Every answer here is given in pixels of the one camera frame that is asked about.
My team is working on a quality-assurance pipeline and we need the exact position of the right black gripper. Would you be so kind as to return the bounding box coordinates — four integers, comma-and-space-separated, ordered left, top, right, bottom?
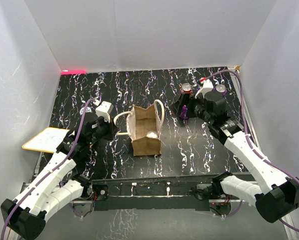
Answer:
169, 92, 213, 125

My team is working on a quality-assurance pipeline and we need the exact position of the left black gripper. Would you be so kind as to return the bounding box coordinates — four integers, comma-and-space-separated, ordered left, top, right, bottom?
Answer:
87, 114, 119, 145

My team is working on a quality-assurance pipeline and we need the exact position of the red coke can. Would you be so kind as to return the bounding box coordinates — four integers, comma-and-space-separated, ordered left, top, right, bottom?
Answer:
180, 83, 192, 95
146, 131, 159, 139

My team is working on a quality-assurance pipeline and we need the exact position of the purple fanta can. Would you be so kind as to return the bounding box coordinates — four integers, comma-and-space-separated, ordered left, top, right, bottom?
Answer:
214, 84, 227, 95
179, 105, 188, 120

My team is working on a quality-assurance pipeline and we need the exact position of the brown canvas tote bag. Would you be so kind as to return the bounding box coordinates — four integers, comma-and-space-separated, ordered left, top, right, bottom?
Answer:
113, 99, 165, 156

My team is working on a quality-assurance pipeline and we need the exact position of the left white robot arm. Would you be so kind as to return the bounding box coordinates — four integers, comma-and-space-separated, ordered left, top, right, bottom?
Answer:
0, 112, 117, 240

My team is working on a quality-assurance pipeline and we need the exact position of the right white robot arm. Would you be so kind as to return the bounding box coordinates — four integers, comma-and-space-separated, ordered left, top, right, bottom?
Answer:
173, 91, 299, 223

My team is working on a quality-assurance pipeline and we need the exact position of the pink tape strip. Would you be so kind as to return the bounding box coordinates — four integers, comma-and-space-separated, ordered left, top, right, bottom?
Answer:
61, 70, 86, 75

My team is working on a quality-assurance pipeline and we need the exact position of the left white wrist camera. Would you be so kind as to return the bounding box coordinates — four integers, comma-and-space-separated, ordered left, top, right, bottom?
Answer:
95, 101, 114, 123

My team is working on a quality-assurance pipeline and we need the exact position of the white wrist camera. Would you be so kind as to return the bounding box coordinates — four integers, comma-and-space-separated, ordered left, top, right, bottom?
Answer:
95, 101, 114, 123
194, 77, 214, 99

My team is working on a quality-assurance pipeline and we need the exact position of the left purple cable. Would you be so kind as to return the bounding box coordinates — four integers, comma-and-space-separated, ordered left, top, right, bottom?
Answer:
0, 99, 98, 240

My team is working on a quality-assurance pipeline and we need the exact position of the purple cable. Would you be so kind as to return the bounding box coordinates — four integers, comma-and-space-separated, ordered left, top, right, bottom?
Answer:
201, 69, 299, 233
0, 99, 98, 240

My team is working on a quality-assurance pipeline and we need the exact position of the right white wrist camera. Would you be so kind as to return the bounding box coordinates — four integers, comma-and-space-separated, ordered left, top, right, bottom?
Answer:
194, 77, 214, 99

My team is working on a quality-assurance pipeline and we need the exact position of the small whiteboard yellow frame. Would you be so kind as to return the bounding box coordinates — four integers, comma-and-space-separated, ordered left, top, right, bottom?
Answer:
22, 127, 69, 154

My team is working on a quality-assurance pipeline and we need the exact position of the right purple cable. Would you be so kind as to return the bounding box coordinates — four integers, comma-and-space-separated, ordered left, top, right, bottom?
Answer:
201, 69, 299, 233

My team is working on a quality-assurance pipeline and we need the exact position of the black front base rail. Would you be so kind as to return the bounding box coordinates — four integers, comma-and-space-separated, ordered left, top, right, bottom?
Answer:
92, 175, 226, 211

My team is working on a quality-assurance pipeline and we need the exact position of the aluminium frame rail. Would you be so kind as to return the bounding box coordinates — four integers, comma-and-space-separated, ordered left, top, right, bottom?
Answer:
227, 65, 299, 240

